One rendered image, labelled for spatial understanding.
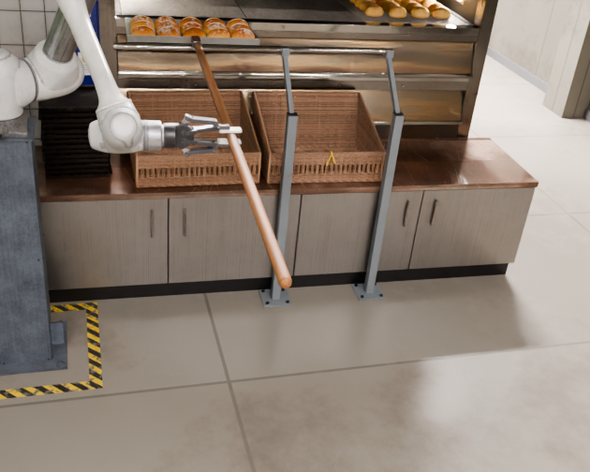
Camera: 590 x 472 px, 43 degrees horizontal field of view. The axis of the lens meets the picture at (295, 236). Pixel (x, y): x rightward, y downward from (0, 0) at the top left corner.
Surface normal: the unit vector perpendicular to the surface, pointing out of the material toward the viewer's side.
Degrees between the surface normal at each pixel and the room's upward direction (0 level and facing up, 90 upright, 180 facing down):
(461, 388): 0
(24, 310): 90
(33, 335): 90
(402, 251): 90
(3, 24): 90
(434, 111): 70
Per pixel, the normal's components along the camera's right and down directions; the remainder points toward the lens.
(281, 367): 0.09, -0.86
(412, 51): 0.25, 0.18
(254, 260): 0.23, 0.51
